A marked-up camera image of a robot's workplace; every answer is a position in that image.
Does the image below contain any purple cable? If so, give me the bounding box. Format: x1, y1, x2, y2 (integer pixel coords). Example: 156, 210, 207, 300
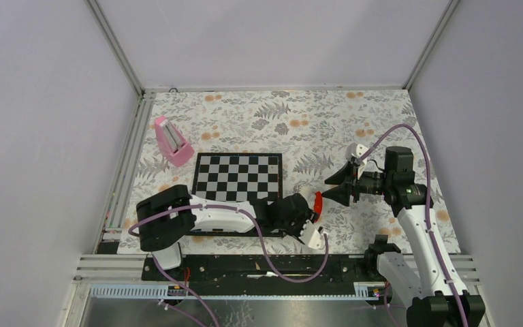
128, 204, 330, 327
358, 123, 470, 327

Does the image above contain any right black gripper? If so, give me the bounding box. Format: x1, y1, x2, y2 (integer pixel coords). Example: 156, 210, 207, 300
321, 159, 392, 207

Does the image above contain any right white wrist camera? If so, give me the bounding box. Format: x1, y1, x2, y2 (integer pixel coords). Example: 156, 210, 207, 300
346, 143, 369, 178

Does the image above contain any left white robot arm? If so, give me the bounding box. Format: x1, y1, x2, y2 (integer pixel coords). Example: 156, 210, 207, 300
128, 185, 325, 280

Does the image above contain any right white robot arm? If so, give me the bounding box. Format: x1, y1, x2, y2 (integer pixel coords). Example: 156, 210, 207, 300
323, 143, 486, 326

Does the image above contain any floral table mat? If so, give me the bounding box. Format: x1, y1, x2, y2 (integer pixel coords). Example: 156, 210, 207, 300
116, 89, 462, 256

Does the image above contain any black white chessboard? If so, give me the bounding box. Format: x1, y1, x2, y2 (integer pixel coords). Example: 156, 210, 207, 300
185, 153, 285, 238

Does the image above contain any pink metronome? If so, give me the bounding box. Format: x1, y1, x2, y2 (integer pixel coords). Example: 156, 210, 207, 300
154, 116, 195, 168

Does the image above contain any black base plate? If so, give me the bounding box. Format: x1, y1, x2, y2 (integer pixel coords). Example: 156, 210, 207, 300
166, 254, 388, 298

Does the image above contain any keyring with red fob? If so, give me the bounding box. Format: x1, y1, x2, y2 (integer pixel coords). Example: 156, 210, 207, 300
301, 191, 323, 223

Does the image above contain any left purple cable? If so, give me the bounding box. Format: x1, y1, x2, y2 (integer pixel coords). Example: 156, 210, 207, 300
128, 204, 330, 327

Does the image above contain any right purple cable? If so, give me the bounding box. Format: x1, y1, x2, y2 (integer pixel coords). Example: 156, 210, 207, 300
358, 123, 470, 327

